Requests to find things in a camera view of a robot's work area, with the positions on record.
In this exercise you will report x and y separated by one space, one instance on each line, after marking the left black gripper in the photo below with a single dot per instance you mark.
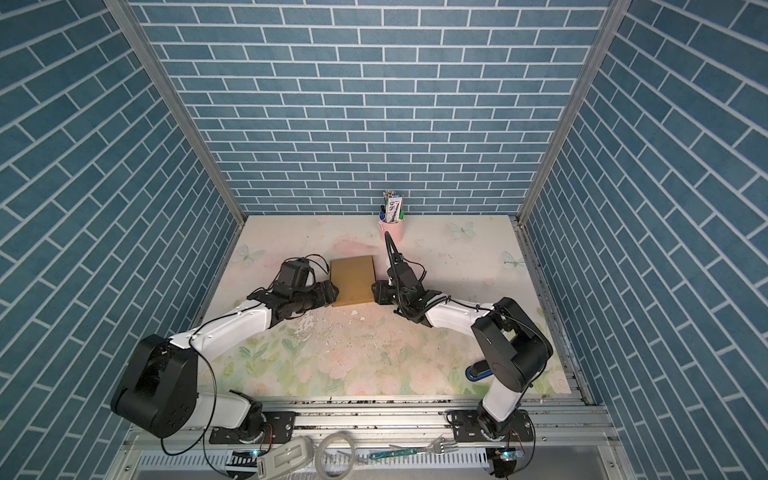
330 296

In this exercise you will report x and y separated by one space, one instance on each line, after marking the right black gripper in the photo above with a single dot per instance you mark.
380 293

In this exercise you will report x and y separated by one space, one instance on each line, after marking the brown cardboard paper box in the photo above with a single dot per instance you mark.
354 277

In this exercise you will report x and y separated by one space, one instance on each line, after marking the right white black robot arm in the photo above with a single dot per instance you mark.
514 348

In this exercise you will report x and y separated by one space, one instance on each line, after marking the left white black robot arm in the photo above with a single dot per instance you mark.
159 390

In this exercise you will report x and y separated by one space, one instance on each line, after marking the pink pen holder cup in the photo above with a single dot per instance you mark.
395 230

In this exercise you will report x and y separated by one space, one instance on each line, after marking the blue black stapler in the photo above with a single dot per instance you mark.
478 371

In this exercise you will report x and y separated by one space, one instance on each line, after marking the white plastic device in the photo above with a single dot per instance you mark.
291 456

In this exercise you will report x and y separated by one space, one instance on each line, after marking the silver fork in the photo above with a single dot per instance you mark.
439 446

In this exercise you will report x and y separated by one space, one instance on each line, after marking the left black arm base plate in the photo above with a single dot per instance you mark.
263 428

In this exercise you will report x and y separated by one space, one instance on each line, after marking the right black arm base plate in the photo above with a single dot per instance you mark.
469 426

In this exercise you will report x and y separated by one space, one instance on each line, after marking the green handled tool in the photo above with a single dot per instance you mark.
393 453

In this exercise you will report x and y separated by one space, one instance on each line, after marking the aluminium frame rail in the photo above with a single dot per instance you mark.
375 424

